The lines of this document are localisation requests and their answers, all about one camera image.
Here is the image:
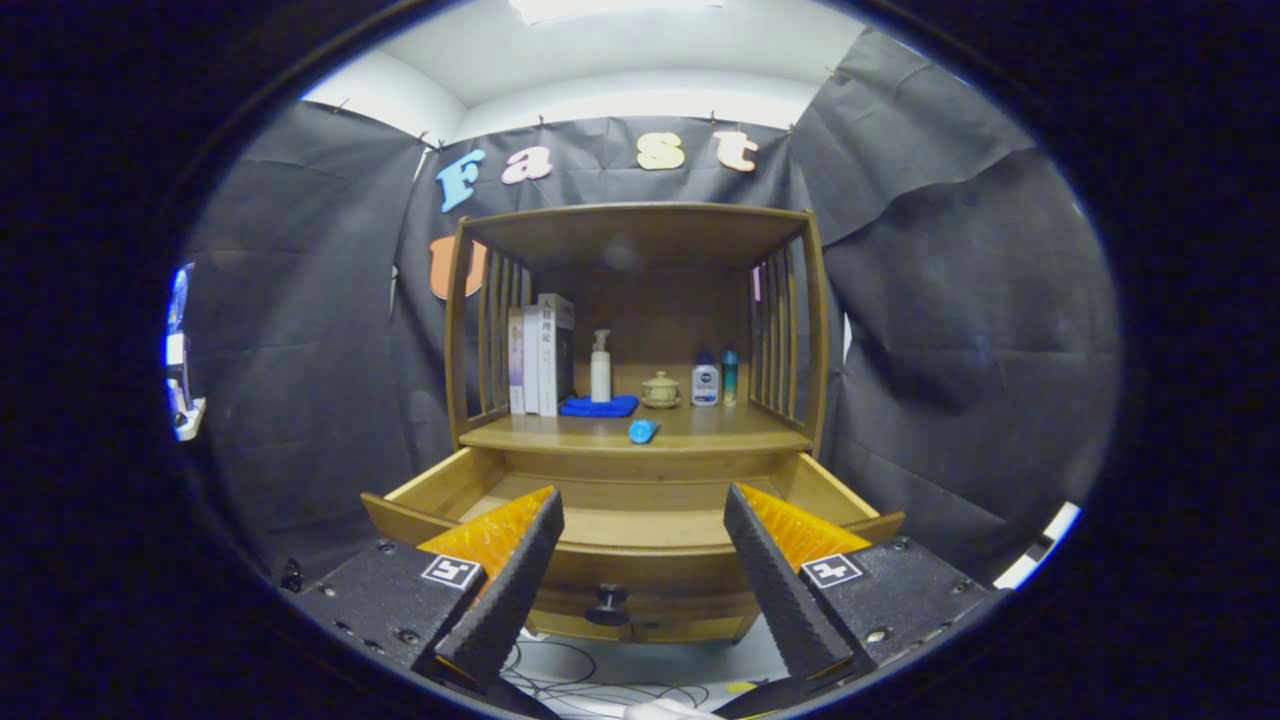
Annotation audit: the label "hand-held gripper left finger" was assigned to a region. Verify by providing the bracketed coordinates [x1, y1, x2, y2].
[298, 485, 567, 693]

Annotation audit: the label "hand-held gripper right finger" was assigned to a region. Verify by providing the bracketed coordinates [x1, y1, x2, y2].
[722, 482, 1004, 693]

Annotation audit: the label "wooden drawer with black knob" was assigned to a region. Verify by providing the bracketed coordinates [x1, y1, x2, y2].
[360, 447, 906, 631]

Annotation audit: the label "wooden cabinet door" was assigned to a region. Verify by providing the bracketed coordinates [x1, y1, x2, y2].
[526, 610, 633, 642]
[632, 614, 755, 644]

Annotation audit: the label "wooden countertop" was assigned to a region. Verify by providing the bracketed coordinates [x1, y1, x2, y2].
[460, 395, 813, 454]

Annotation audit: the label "wooden cabinet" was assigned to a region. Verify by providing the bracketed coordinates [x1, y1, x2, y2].
[443, 203, 829, 644]

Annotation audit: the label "blue folded cloth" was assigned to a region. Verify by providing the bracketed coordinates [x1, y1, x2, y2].
[559, 394, 640, 418]

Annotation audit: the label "pale purple book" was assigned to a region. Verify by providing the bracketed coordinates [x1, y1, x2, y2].
[508, 308, 527, 415]

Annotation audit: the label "thin white book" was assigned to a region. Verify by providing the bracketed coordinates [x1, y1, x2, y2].
[523, 305, 543, 416]

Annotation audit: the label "thick white book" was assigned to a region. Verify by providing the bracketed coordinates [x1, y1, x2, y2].
[538, 293, 576, 418]

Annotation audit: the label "black floor cables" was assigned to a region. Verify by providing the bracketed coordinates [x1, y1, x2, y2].
[495, 640, 713, 716]

